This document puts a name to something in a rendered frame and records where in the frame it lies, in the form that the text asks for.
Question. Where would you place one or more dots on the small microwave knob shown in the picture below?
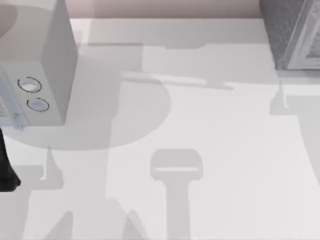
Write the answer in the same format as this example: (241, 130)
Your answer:
(38, 104)

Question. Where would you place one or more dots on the pale microwave oven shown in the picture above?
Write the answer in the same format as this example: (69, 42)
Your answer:
(47, 62)

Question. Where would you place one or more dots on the large microwave knob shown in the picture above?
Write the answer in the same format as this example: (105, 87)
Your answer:
(29, 85)

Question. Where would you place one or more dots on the microwave door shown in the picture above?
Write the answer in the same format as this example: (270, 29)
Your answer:
(7, 107)

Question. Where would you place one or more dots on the grey cabinet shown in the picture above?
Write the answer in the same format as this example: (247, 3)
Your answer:
(287, 32)

